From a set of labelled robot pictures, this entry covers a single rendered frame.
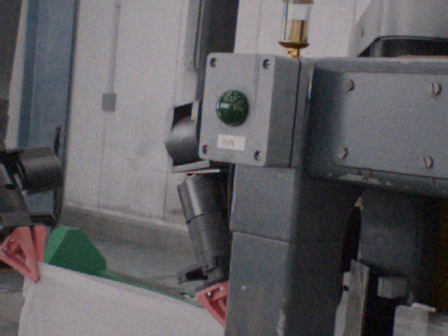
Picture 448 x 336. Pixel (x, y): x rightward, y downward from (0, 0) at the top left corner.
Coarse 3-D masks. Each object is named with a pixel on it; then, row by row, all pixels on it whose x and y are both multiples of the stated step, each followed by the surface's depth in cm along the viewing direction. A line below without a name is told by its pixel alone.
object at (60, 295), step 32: (32, 288) 124; (64, 288) 118; (96, 288) 113; (128, 288) 113; (32, 320) 124; (64, 320) 118; (96, 320) 112; (128, 320) 108; (160, 320) 105; (192, 320) 102
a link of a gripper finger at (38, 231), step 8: (0, 216) 122; (8, 216) 123; (16, 216) 124; (24, 216) 125; (0, 224) 122; (8, 224) 122; (16, 224) 123; (24, 224) 124; (32, 224) 125; (40, 224) 126; (0, 232) 122; (8, 232) 123; (32, 232) 125; (40, 232) 125; (32, 240) 125; (40, 240) 125; (40, 248) 124; (16, 256) 128; (24, 256) 127; (40, 256) 124; (24, 264) 126
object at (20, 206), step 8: (0, 192) 127; (8, 192) 127; (16, 192) 128; (0, 200) 126; (8, 200) 126; (16, 200) 127; (24, 200) 129; (0, 208) 126; (8, 208) 126; (16, 208) 126; (24, 208) 127; (32, 216) 127; (40, 216) 128; (48, 216) 129; (48, 224) 129; (0, 240) 126
